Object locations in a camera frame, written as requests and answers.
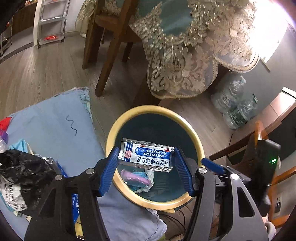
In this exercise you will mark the blue snack wrapper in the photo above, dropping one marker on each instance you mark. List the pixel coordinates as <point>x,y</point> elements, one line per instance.
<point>74,198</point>

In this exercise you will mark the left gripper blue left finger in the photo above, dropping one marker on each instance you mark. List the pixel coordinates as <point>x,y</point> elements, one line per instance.
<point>107,168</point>

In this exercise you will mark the light blue cartoon cushion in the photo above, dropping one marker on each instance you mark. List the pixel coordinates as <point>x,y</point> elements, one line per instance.
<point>62,128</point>

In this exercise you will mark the pink wet wipes pack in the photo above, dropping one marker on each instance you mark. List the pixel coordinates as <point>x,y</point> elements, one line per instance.
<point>137,179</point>

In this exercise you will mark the yellow rimmed teal trash bin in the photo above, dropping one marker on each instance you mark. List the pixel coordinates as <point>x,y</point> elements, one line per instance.
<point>148,135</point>

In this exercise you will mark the clear plastic water bottle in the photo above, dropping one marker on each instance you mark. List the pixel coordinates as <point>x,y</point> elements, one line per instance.
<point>229,95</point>

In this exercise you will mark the silver medicine blister pack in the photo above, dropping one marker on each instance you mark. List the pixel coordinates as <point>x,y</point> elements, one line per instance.
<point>146,155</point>

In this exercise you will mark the black plastic bag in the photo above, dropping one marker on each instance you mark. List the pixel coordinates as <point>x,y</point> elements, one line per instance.
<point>24,177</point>

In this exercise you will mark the lace teal tablecloth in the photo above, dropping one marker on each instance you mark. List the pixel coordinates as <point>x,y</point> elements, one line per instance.
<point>184,42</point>

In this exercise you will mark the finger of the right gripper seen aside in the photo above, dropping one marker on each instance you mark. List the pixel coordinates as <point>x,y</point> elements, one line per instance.
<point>213,166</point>

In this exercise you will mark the grey metal shelf rack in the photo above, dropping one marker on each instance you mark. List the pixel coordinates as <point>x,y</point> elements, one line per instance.
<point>50,22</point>

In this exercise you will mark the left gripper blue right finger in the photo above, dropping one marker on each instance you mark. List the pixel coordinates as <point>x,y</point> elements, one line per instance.
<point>186,170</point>

